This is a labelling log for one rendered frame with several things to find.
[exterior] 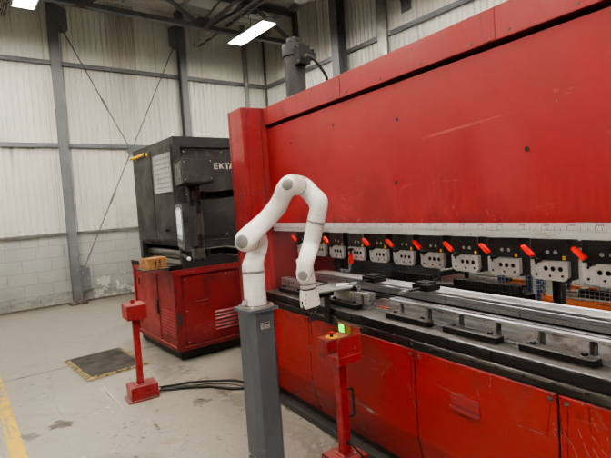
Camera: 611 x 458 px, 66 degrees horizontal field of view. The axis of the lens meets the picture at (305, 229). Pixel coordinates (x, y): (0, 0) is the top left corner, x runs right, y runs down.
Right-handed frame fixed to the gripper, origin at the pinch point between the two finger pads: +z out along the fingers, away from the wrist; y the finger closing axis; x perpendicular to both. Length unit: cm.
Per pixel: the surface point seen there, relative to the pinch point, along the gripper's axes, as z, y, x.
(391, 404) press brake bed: 56, -32, 16
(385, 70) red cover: -122, -56, 17
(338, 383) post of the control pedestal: 42.3, -13.0, -3.5
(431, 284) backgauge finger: -1, -73, 16
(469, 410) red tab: 41, -33, 68
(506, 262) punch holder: -25, -49, 83
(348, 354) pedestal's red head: 25.1, -16.4, 4.7
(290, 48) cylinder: -167, -70, -91
